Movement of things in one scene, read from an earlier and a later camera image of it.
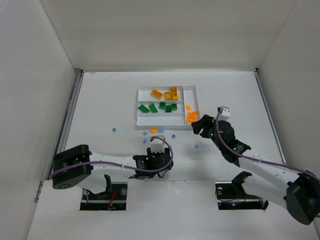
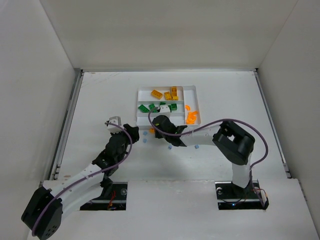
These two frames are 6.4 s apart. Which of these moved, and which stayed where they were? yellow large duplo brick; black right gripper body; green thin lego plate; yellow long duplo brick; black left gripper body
Moved: black right gripper body; black left gripper body
Stayed: yellow long duplo brick; green thin lego plate; yellow large duplo brick
